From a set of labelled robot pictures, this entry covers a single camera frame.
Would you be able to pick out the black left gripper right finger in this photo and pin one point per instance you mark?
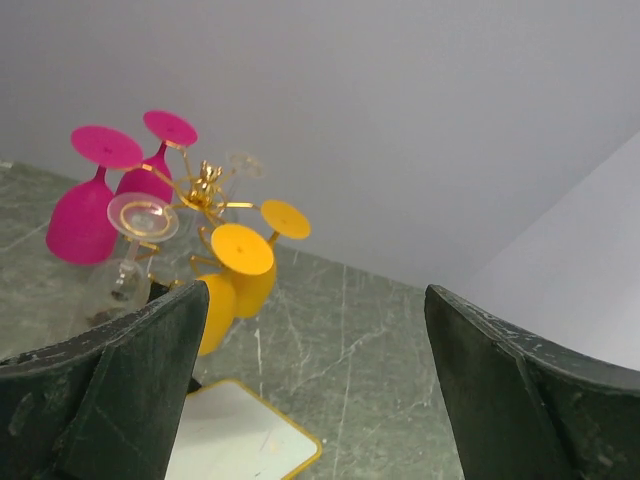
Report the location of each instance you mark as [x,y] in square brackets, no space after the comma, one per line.
[524,407]

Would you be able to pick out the magenta wine glass front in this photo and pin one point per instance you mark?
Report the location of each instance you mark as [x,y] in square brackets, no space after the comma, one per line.
[79,230]

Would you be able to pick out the clear wine glass rear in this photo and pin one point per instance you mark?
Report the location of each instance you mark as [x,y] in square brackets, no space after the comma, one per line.
[216,185]

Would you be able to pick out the magenta wine glass rear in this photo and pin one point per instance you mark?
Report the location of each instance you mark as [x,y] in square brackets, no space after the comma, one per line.
[173,131]

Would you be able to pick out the yellow wine glass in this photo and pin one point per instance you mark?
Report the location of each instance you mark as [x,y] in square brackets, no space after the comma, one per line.
[280,225]
[238,249]

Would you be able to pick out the magenta wine glass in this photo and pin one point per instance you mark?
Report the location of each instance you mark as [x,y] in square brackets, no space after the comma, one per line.
[79,230]
[173,131]

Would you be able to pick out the clear wine glass front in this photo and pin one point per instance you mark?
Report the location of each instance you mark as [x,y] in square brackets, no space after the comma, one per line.
[120,286]

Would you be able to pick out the yellow wine glass front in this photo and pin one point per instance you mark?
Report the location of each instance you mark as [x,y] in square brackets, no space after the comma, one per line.
[238,249]

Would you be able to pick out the clear wine glass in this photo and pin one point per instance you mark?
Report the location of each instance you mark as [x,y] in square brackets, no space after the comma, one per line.
[216,185]
[120,286]

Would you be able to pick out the gold wire glass rack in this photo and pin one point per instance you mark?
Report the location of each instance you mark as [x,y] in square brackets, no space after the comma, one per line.
[186,197]

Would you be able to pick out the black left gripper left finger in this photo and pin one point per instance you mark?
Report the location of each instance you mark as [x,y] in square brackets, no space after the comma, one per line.
[105,404]

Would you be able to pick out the white gold-framed tray stand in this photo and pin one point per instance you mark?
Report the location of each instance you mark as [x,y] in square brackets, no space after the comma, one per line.
[227,431]

